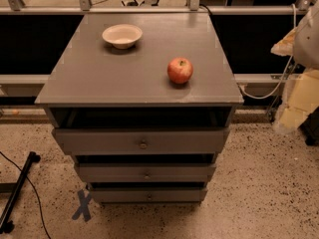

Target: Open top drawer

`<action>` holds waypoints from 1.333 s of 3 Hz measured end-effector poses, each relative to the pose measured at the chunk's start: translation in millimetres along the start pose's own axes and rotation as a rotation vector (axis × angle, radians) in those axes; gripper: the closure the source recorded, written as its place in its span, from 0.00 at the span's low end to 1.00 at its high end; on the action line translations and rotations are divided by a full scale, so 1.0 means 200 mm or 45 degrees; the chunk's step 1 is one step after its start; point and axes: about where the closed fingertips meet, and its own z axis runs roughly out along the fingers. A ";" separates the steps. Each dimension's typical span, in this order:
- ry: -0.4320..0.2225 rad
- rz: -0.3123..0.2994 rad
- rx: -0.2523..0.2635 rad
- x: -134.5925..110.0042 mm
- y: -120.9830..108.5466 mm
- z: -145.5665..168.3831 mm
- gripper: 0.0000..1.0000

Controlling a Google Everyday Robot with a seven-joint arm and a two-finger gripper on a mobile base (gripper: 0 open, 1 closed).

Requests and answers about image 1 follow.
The grey drawer cabinet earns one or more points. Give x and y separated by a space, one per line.
98 86

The blue tape cross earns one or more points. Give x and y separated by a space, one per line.
83 209

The metal railing frame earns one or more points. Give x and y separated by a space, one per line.
133 7

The black stand leg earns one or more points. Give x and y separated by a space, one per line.
6 226

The grey bottom drawer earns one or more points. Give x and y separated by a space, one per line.
118 195

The grey middle drawer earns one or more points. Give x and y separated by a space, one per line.
145 172

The red apple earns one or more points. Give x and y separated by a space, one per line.
179 70

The white paper bowl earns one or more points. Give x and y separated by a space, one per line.
122 36

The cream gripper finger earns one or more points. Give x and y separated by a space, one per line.
300 99
285 46

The grey drawer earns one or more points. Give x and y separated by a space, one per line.
124 141
145 172
118 195

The grey top drawer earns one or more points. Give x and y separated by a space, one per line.
124 141

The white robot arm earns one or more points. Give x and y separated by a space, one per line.
306 42

